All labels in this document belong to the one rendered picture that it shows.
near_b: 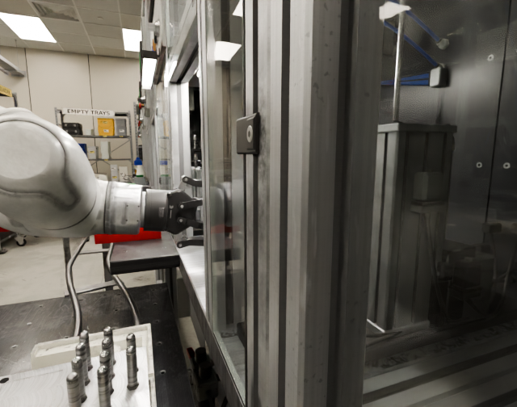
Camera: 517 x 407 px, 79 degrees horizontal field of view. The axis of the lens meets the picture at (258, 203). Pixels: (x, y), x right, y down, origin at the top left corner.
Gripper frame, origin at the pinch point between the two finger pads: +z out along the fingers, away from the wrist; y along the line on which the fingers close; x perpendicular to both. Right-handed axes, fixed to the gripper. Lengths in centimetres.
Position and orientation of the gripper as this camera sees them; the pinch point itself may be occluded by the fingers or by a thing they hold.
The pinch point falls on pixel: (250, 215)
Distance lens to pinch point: 63.0
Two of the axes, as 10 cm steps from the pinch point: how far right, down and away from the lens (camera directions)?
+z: 9.3, 0.6, 3.6
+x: -3.5, -1.5, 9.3
